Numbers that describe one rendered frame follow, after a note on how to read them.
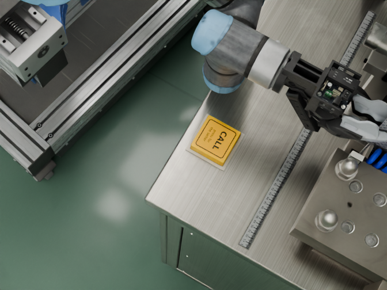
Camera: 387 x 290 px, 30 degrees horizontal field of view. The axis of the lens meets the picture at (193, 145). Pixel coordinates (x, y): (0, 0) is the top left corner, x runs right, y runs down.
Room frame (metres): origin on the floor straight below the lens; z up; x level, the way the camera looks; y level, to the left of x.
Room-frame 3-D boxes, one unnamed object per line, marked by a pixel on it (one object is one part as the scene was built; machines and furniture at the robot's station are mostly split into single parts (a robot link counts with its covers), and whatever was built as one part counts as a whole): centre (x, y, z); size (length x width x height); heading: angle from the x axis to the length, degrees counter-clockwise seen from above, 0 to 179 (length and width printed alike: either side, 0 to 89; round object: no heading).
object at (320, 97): (0.44, -0.18, 1.12); 0.12 x 0.08 x 0.09; 68
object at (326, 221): (0.24, -0.23, 1.05); 0.04 x 0.04 x 0.04
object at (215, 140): (0.39, -0.04, 0.91); 0.07 x 0.07 x 0.02; 67
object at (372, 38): (0.51, -0.26, 1.18); 0.04 x 0.02 x 0.04; 157
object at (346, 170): (0.33, -0.26, 1.05); 0.04 x 0.04 x 0.04
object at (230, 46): (0.50, -0.04, 1.11); 0.11 x 0.08 x 0.09; 68
